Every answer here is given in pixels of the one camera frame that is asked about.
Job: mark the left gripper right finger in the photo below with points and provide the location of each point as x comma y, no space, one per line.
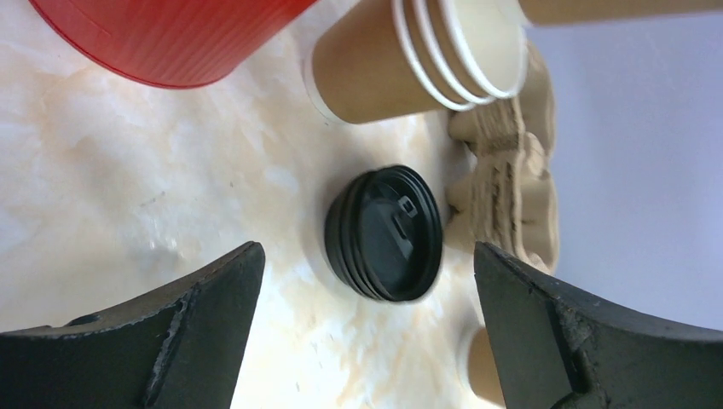
558,346

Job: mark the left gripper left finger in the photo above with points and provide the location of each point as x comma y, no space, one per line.
178,346

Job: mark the brown paper coffee cup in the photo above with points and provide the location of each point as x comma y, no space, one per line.
476,368

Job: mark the cardboard cup carrier tray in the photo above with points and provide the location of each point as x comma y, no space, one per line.
509,198

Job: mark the stack of black lids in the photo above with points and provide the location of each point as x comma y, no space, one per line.
383,235

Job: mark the red ribbed straw cup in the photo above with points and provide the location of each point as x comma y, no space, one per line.
173,44

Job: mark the stacked brown paper cups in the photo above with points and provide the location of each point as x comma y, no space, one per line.
387,59

